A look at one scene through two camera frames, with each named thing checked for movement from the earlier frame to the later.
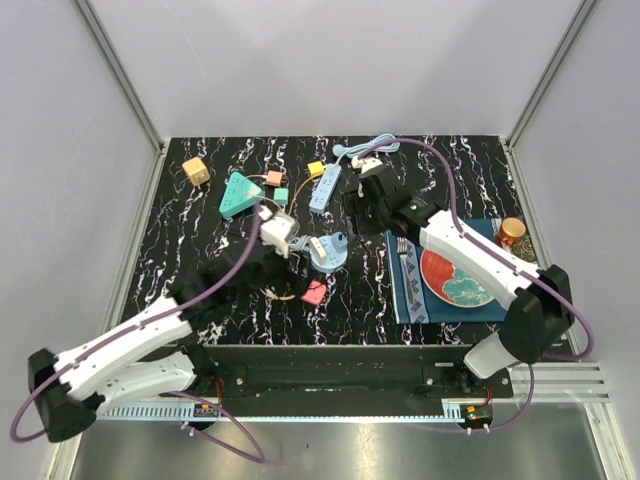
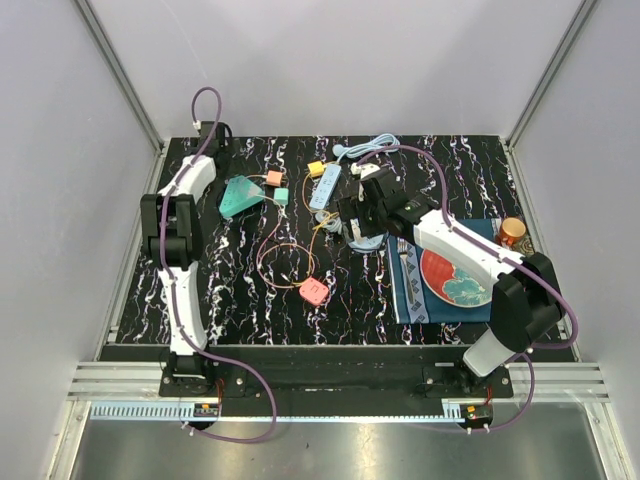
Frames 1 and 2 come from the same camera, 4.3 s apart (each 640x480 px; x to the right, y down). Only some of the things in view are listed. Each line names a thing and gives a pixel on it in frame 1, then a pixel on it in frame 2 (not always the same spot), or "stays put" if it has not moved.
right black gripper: (353, 203) stays put
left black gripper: (289, 280) to (225, 150)
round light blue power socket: (334, 258) to (370, 244)
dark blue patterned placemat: (414, 302) stays put
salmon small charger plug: (274, 178) stays put
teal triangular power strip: (241, 193) stays put
